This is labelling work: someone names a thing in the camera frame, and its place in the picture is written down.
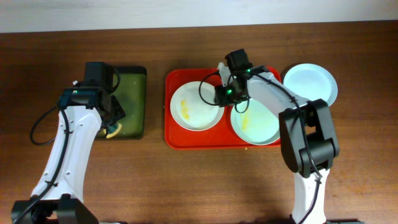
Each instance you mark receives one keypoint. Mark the cream white plate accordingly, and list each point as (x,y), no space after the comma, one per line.
(192,107)

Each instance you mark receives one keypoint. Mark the yellow green scrub sponge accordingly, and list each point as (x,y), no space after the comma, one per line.
(113,130)

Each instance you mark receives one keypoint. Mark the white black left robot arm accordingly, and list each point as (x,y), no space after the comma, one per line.
(85,109)

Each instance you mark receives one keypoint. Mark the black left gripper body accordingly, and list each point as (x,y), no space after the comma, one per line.
(115,111)

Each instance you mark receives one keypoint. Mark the black tray with soapy water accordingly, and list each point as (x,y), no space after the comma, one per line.
(131,94)

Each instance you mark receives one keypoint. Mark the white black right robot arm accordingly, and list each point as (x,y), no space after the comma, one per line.
(307,134)

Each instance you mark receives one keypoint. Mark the black base block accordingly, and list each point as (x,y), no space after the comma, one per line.
(344,222)

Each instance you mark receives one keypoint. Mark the light blue plate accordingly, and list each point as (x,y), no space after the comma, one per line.
(312,81)

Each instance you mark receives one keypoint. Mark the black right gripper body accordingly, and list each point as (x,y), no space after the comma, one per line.
(226,98)

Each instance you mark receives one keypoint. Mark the red plastic serving tray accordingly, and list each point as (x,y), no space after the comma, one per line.
(220,136)

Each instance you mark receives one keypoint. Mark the pale green plate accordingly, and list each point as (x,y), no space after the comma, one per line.
(254,123)

